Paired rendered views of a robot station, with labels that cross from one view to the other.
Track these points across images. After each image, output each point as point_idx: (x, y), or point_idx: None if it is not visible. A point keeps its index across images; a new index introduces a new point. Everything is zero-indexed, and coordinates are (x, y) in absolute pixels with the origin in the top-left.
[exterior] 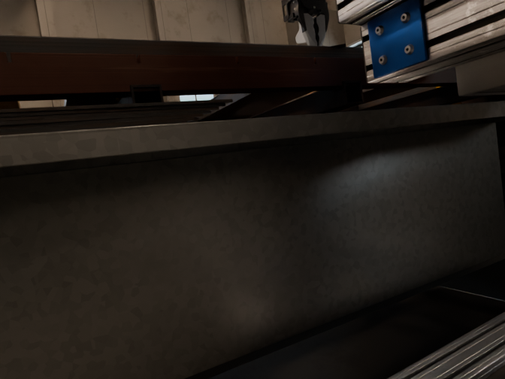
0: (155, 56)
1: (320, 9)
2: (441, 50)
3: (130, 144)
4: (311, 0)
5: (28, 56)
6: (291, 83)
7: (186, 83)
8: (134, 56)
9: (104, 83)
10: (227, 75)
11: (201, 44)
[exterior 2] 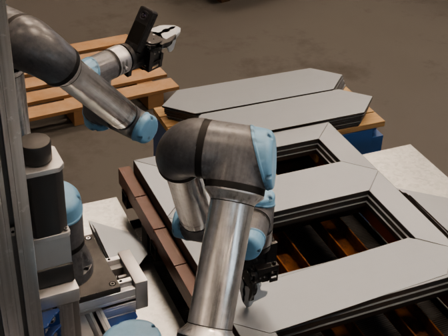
0: (157, 236)
1: (246, 283)
2: None
3: None
4: (243, 272)
5: (137, 203)
6: (188, 305)
7: (162, 257)
8: (153, 229)
9: (147, 230)
10: (171, 270)
11: (183, 243)
